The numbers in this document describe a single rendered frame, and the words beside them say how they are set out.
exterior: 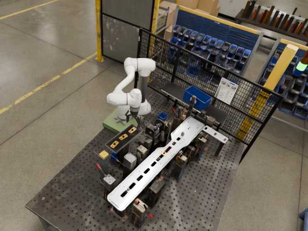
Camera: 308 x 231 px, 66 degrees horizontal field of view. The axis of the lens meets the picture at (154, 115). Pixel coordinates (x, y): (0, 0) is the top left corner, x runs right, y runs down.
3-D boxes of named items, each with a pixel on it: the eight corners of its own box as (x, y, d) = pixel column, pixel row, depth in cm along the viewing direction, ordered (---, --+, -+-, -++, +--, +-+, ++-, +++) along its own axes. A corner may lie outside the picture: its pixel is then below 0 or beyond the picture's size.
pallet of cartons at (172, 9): (175, 66, 544) (185, 21, 472) (144, 55, 561) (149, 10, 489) (191, 46, 628) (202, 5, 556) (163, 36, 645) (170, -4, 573)
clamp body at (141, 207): (139, 233, 209) (143, 216, 184) (127, 222, 214) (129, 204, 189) (147, 224, 215) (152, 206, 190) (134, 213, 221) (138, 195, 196)
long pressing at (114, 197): (123, 215, 190) (123, 214, 188) (104, 197, 198) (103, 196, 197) (206, 125, 275) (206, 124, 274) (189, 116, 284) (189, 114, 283)
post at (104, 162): (104, 186, 236) (103, 160, 206) (99, 181, 239) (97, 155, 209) (109, 181, 241) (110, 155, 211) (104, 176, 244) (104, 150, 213)
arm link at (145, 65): (131, 109, 300) (148, 108, 304) (133, 118, 288) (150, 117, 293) (135, 54, 247) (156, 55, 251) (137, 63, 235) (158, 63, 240)
